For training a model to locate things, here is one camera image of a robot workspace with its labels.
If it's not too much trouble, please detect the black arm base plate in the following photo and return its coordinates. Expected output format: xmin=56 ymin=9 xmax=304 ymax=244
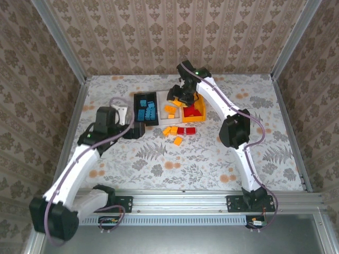
xmin=226 ymin=195 xmax=276 ymax=213
xmin=105 ymin=195 xmax=133 ymax=213

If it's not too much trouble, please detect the floral patterned tablecloth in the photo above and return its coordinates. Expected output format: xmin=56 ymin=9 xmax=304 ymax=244
xmin=60 ymin=74 xmax=304 ymax=191

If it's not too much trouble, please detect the white rectangular container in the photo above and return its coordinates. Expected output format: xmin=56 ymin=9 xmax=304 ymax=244
xmin=156 ymin=91 xmax=184 ymax=125

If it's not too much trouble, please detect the black rectangular container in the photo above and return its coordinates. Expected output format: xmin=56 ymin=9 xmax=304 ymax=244
xmin=133 ymin=92 xmax=159 ymax=126

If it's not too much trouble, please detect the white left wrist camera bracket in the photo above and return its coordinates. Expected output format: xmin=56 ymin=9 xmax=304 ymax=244
xmin=110 ymin=104 xmax=129 ymax=125

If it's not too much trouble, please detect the aluminium side rail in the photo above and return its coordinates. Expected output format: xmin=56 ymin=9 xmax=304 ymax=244
xmin=272 ymin=75 xmax=314 ymax=193
xmin=49 ymin=78 xmax=91 ymax=194

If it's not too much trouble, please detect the grey slotted cable duct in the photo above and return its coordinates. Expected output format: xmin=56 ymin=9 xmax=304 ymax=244
xmin=79 ymin=214 xmax=248 ymax=226

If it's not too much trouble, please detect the aluminium frame post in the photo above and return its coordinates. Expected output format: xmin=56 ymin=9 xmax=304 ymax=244
xmin=271 ymin=0 xmax=323 ymax=80
xmin=30 ymin=0 xmax=90 ymax=84

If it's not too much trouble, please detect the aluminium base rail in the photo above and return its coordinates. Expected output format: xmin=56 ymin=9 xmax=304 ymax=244
xmin=75 ymin=189 xmax=326 ymax=212

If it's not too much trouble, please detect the small power connector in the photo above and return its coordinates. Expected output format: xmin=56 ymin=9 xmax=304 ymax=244
xmin=247 ymin=218 xmax=266 ymax=228
xmin=100 ymin=216 xmax=119 ymax=226

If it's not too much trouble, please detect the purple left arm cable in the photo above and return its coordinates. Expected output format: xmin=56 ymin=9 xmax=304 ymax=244
xmin=43 ymin=97 xmax=135 ymax=247

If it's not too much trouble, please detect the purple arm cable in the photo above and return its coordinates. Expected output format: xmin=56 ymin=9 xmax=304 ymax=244
xmin=43 ymin=97 xmax=135 ymax=247
xmin=181 ymin=62 xmax=279 ymax=233

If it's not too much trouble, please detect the yellow rectangular container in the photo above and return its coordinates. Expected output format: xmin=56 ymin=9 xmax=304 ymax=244
xmin=181 ymin=93 xmax=207 ymax=123

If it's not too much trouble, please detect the grey metal panel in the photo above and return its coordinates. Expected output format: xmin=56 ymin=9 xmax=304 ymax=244
xmin=34 ymin=213 xmax=328 ymax=254

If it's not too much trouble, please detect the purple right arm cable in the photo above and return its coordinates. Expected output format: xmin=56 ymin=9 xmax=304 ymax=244
xmin=181 ymin=62 xmax=279 ymax=233

